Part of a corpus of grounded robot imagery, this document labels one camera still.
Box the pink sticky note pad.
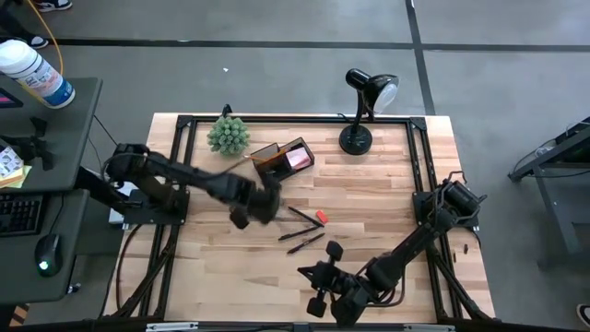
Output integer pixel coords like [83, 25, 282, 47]
[285, 147, 312, 171]

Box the black mesh desk organizer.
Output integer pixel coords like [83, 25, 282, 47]
[250, 136, 316, 184]

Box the black monitor stand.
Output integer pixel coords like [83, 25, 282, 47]
[0, 116, 54, 172]

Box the green artificial potted plant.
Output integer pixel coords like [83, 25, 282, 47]
[206, 115, 251, 157]

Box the black keyboard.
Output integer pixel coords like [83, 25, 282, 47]
[0, 193, 45, 238]

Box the black pen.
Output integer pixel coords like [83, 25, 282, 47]
[288, 206, 325, 228]
[286, 232, 326, 255]
[277, 225, 320, 243]

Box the yellow hanging cable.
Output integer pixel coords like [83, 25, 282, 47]
[25, 0, 65, 77]

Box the black aluminium table frame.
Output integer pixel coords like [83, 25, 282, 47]
[110, 113, 494, 324]

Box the yellow sticky note stack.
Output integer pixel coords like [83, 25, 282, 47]
[0, 146, 32, 189]

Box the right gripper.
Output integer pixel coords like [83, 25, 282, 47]
[297, 240, 370, 326]

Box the black computer mouse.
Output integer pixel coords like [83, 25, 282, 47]
[34, 233, 64, 279]

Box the white wipes canister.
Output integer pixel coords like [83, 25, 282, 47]
[0, 39, 77, 110]

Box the side desk monitor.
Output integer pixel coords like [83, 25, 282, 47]
[0, 87, 24, 110]

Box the white power box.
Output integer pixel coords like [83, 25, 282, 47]
[108, 182, 135, 225]

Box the silver frame bracket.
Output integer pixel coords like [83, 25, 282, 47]
[146, 322, 199, 332]
[404, 324, 456, 332]

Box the black desk lamp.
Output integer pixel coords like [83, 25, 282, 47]
[338, 67, 400, 156]

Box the yellow black hazard tape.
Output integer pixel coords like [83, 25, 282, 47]
[8, 303, 30, 327]

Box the black side desk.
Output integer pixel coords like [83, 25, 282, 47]
[0, 76, 103, 305]

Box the black metal table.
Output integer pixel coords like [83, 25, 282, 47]
[506, 117, 590, 268]

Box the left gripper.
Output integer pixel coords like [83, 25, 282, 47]
[229, 177, 283, 231]

